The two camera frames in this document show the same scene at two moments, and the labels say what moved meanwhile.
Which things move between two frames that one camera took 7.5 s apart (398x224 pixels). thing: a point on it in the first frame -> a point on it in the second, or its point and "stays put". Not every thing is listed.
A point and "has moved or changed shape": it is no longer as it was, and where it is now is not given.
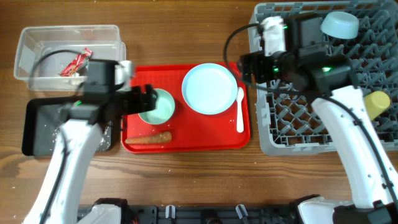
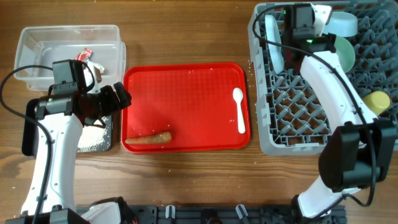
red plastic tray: [212, 109] stays put
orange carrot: [157, 138] stays put
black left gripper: [140, 106] -> [122, 96]
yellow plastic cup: [376, 102] stays put
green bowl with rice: [164, 109] -> [346, 52]
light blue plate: [209, 89] has moved or changed shape
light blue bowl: [341, 25] stays put
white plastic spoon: [240, 127] stays put
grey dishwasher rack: [287, 122] stays put
